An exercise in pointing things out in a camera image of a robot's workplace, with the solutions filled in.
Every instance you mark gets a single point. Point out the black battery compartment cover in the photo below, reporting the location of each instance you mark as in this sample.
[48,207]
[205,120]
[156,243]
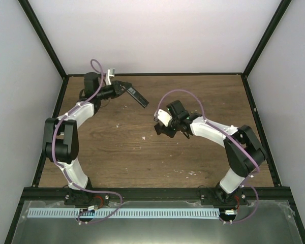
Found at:
[158,129]

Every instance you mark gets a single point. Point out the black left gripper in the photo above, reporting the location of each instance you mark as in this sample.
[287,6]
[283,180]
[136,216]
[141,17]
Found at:
[117,92]

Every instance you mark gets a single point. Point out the clear plastic front sheet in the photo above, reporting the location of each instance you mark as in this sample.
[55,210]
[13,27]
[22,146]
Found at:
[266,221]

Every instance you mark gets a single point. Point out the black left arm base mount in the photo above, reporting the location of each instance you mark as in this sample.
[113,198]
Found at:
[83,198]

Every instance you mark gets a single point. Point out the black remote control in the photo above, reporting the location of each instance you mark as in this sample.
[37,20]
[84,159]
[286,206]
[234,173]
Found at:
[138,97]

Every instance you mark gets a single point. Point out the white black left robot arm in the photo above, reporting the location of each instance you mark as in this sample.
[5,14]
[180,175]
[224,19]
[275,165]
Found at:
[61,140]

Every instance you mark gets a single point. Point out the black aluminium front rail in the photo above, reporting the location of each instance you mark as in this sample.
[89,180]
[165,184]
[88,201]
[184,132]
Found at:
[155,194]

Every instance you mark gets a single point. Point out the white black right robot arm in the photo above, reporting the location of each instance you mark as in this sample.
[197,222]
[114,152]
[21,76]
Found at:
[243,149]

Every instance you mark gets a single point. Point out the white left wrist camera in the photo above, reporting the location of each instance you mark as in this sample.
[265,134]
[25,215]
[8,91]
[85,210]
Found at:
[109,74]

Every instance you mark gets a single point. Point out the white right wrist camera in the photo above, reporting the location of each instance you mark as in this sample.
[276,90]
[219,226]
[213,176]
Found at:
[163,117]

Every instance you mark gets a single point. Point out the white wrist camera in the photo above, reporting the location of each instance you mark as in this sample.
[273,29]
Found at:
[109,74]
[163,117]

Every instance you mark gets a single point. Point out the light blue slotted cable duct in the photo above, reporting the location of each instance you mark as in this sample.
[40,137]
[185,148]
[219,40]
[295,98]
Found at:
[126,213]

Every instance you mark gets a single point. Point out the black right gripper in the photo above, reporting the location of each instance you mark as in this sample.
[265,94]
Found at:
[171,133]

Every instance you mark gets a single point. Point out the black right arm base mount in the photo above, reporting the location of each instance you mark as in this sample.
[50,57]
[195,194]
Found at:
[216,196]

